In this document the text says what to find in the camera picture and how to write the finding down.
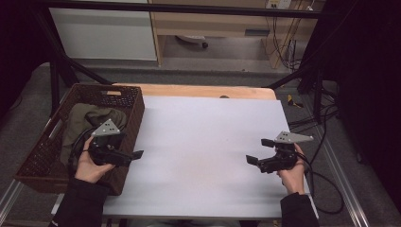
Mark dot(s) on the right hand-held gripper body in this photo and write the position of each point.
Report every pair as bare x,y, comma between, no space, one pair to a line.
282,157

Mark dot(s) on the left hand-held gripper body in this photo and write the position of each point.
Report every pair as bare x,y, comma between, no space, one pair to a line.
105,128

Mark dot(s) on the olive green pants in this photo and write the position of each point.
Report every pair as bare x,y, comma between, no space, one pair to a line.
78,119

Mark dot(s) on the brown woven basket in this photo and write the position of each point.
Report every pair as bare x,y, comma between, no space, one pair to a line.
134,105

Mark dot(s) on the person's right hand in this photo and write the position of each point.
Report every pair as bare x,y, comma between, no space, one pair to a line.
294,179

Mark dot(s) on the person's left hand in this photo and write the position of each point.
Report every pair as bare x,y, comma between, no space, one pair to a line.
88,167

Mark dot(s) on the yellow and black tool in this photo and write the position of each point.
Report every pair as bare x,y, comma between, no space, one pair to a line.
294,101

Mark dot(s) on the black metal stand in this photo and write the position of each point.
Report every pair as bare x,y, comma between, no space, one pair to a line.
54,82
318,94

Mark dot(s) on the white cabinet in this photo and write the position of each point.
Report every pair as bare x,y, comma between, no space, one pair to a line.
104,34

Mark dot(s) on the chair base with castor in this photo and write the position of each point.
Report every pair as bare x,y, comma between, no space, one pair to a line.
194,38

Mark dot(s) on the light wooden desk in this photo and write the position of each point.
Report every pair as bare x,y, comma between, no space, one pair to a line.
201,23

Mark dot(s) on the white power strip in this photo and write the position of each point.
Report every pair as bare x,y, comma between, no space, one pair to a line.
279,3

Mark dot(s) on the aluminium rail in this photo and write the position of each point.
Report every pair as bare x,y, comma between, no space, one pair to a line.
343,183
9,198

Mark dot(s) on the black horizontal frame bar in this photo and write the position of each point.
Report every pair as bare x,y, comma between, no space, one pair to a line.
189,8

